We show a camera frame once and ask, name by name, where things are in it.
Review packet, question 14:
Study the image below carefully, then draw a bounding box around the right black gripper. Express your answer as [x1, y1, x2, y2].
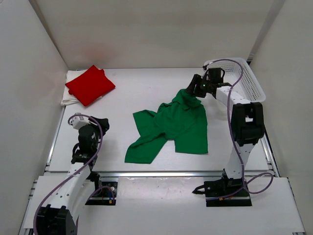
[185, 75, 213, 98]

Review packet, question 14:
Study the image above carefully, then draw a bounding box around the green t shirt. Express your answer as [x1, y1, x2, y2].
[124, 89, 208, 164]

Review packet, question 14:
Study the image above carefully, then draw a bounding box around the red t shirt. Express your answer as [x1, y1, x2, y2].
[65, 65, 115, 107]

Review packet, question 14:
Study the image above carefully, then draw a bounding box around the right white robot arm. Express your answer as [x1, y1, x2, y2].
[186, 68, 265, 196]

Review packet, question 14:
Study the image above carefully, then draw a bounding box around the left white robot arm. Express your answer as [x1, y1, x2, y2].
[33, 113, 110, 235]

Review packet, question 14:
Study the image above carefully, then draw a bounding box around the white plastic basket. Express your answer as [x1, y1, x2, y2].
[204, 57, 266, 102]

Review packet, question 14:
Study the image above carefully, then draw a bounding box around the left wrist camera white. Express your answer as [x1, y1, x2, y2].
[69, 113, 89, 130]

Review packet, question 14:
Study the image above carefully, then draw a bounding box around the aluminium rail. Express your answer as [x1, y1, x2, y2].
[44, 170, 274, 178]

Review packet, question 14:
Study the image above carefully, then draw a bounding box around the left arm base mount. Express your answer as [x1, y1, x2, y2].
[85, 175, 118, 206]

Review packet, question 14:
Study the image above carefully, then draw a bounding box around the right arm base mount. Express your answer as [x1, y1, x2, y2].
[192, 171, 252, 207]

